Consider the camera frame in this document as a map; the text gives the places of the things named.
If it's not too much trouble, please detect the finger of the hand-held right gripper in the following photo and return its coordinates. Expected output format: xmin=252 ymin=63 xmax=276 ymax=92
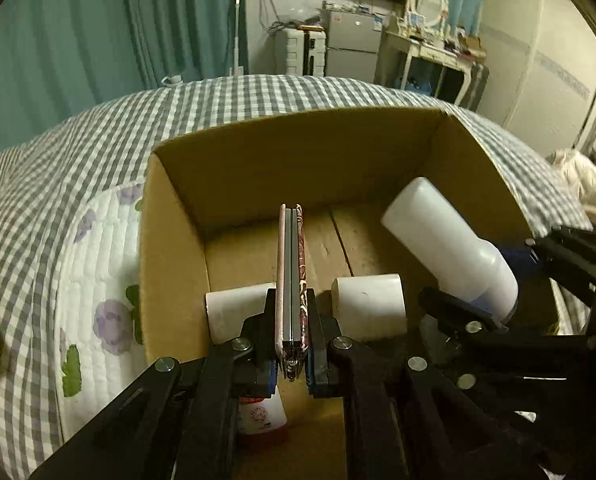
xmin=417 ymin=286 xmax=596 ymax=411
xmin=525 ymin=222 xmax=596 ymax=291

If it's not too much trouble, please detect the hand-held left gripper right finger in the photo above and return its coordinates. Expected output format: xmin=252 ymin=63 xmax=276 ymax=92
xmin=305 ymin=290 xmax=548 ymax=480

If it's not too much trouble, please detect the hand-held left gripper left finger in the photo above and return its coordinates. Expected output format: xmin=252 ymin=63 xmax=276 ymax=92
xmin=28 ymin=287 xmax=281 ymax=480

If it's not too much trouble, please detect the white bottle with red label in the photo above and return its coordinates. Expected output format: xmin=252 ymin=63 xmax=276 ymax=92
xmin=205 ymin=282 xmax=291 ymax=453

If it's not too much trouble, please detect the plain white bottle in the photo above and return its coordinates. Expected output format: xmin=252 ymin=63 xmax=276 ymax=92
xmin=380 ymin=176 xmax=521 ymax=323

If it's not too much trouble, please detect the red patterned case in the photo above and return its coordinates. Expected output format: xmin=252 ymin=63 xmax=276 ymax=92
xmin=276 ymin=203 xmax=319 ymax=381

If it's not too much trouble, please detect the white charger plug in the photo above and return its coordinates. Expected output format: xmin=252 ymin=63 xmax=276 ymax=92
xmin=330 ymin=273 xmax=409 ymax=341

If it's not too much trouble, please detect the cardboard box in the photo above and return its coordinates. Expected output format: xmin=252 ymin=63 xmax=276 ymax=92
xmin=138 ymin=107 xmax=553 ymax=480

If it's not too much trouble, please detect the white puffy jacket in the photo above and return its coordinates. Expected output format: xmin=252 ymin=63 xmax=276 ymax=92
xmin=548 ymin=149 xmax=596 ymax=221

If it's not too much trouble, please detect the white floral quilted mat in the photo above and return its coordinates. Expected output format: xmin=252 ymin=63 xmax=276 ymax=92
xmin=58 ymin=182 xmax=146 ymax=441

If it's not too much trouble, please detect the brown suitcase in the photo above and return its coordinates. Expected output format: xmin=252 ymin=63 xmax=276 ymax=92
xmin=465 ymin=62 xmax=491 ymax=111

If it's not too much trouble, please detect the white slatted wardrobe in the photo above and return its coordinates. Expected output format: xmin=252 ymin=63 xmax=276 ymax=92
xmin=478 ymin=0 xmax=596 ymax=156

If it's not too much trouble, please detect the small brown box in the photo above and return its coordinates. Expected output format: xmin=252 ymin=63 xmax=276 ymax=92
xmin=458 ymin=35 xmax=486 ymax=58

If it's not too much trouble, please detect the white vanity table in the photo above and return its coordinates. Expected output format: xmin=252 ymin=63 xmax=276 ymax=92
xmin=378 ymin=27 xmax=488 ymax=106

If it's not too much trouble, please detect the silver small fridge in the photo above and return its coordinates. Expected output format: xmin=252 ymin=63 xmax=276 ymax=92
xmin=324 ymin=9 xmax=386 ymax=83

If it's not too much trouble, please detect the white oval vanity mirror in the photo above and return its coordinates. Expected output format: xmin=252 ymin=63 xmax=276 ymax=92
xmin=409 ymin=0 xmax=449 ymax=28

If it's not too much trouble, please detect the white ribbed suitcase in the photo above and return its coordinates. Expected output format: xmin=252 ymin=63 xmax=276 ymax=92
xmin=278 ymin=26 xmax=326 ymax=77

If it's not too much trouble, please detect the white mop pole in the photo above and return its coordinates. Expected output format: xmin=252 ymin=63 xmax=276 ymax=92
xmin=230 ymin=0 xmax=246 ymax=77

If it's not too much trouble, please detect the clear plastic bag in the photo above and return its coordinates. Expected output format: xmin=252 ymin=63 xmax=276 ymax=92
xmin=283 ymin=5 xmax=315 ymax=26

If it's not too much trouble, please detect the wide green curtain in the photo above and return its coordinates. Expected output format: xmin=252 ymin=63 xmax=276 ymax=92
xmin=0 ymin=0 xmax=129 ymax=158
xmin=120 ymin=0 xmax=249 ymax=92

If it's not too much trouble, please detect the dark wall cable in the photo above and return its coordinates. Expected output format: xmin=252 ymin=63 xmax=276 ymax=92
xmin=258 ymin=0 xmax=285 ymax=36

